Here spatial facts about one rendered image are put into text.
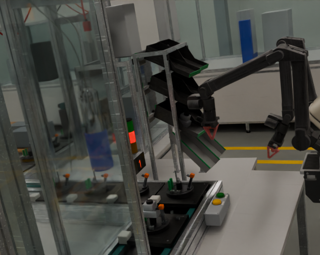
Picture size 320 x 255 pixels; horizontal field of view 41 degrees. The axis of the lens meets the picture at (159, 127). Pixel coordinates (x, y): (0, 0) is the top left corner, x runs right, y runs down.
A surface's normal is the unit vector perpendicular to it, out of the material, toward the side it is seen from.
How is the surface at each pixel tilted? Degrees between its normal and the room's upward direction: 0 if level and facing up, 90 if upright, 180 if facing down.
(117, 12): 90
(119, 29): 90
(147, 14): 90
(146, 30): 90
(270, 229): 0
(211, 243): 0
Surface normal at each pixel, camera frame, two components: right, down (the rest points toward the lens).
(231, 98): -0.42, 0.30
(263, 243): -0.15, -0.95
